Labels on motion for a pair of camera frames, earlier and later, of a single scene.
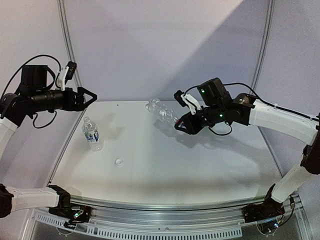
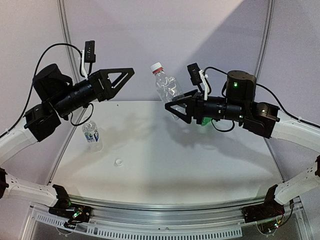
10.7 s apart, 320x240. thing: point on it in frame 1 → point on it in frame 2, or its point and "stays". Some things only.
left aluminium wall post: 68,37 stays
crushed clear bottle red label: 164,111 → 168,86
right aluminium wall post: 260,59 stays
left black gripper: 79,104 → 108,89
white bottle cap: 119,162 stays
